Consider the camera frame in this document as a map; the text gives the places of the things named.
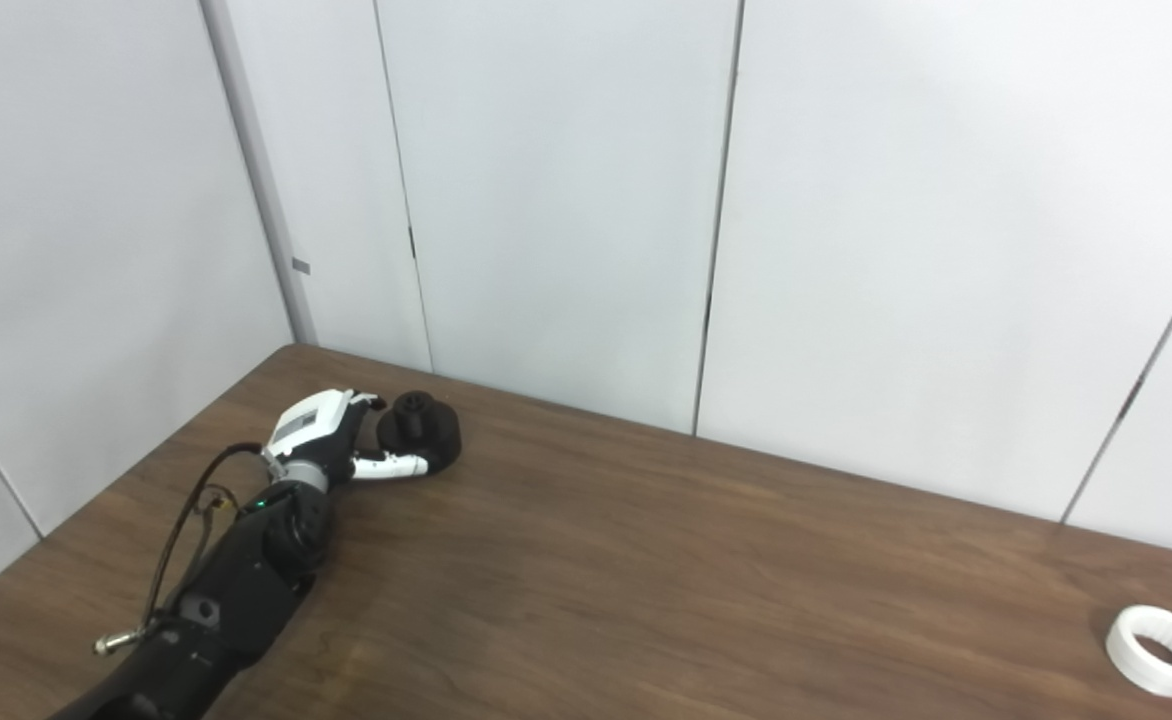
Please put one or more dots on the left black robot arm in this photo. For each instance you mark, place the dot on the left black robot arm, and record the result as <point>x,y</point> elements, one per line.
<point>246,590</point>

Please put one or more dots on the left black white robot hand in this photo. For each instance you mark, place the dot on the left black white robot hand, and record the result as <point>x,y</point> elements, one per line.
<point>308,425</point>

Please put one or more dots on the round black stepped part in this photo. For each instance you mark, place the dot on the round black stepped part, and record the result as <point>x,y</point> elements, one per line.
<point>436,435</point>

